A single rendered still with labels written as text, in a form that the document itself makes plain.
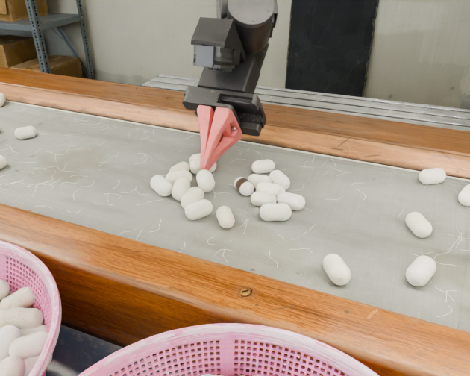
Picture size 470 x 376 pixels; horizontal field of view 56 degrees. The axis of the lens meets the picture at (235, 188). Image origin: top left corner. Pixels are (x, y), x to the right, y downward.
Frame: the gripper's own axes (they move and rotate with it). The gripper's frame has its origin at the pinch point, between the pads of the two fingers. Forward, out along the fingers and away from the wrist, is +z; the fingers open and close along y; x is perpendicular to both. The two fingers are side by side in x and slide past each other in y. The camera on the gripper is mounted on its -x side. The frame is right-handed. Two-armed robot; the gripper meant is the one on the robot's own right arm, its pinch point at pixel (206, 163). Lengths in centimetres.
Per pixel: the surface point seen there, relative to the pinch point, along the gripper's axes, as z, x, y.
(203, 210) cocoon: 7.3, -4.8, 3.9
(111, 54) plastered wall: -122, 159, -167
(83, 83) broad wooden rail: -16.2, 13.0, -36.7
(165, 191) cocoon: 5.7, -3.2, -2.3
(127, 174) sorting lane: 3.7, -0.1, -10.4
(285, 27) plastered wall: -141, 143, -50
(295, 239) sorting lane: 7.7, -3.4, 14.4
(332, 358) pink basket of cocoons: 18.1, -15.3, 21.3
